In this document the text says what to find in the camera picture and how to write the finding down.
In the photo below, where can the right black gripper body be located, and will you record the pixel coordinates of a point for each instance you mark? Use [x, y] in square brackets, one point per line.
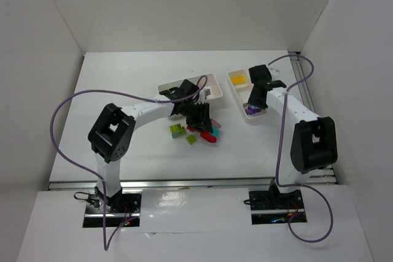
[257, 100]

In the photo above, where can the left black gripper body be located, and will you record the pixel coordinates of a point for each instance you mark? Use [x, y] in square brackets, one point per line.
[199, 118]

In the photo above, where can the red lego cluster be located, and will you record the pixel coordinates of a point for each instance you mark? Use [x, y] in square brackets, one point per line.
[194, 129]

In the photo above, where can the red rounded lego brick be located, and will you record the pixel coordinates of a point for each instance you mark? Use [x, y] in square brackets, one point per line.
[208, 137]

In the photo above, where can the yellow lego brick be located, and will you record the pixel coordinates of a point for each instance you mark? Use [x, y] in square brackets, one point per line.
[238, 80]

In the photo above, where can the small green square lego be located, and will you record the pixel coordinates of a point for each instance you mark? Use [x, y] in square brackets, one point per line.
[191, 139]

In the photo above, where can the teal rounded lego brick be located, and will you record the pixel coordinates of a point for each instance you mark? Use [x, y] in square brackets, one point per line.
[216, 130]

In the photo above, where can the purple flower lego piece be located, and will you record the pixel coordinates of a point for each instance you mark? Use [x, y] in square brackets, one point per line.
[255, 109]

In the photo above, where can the purple lego brick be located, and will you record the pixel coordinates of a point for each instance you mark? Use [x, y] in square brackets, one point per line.
[250, 111]

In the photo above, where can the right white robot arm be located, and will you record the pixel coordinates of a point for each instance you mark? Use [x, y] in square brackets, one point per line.
[307, 141]

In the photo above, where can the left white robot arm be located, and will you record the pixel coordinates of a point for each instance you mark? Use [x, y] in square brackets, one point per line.
[111, 134]

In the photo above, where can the narrow white divided tray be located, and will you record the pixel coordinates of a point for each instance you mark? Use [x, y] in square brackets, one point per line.
[241, 95]

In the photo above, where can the green and teal lego stack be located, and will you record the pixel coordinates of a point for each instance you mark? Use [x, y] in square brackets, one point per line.
[177, 130]

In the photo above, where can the aluminium rail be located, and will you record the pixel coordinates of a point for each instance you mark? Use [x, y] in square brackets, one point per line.
[202, 183]

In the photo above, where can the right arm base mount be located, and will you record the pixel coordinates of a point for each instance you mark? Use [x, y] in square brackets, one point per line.
[269, 207]

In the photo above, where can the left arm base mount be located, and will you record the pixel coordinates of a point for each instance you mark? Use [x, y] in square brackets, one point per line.
[127, 208]

